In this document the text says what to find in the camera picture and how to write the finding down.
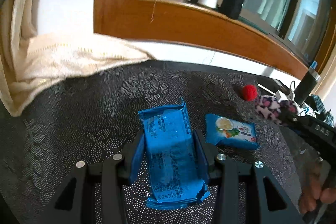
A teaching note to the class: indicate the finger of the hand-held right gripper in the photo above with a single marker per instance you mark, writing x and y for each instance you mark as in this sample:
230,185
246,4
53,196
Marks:
288,116

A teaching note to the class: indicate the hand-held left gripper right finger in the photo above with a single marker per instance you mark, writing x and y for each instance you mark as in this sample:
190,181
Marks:
200,153

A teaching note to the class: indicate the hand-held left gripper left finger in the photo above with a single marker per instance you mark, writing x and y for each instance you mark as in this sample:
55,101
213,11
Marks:
136,158

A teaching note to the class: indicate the pink leopard plush sock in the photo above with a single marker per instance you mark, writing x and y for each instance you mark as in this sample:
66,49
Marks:
270,108

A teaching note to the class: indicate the blue snack packet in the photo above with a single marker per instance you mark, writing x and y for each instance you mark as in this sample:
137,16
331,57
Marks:
170,161
231,132

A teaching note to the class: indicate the person's right hand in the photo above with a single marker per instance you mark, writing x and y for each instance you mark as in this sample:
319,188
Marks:
311,195

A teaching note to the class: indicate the plaid cloth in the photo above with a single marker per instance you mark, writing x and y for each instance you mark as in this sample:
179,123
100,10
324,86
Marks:
319,103

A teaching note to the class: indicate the black cylinder speaker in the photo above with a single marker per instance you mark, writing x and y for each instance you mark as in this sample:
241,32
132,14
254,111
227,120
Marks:
305,87

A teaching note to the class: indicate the red pom ball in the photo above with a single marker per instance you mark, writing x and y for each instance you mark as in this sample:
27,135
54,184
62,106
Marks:
249,92

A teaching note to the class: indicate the blue bottle cap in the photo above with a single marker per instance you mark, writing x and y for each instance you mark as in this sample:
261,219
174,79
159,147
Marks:
314,64

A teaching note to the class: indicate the black dotted mat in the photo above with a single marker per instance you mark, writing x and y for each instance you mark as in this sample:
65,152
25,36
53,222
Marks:
78,121

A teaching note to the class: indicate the cream curtain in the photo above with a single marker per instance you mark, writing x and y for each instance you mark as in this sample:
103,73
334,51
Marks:
65,61

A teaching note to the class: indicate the black thread spool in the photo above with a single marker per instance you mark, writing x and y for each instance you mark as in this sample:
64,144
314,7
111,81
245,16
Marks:
233,1

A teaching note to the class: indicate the wooden window frame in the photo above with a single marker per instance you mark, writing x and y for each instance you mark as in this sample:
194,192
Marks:
183,27

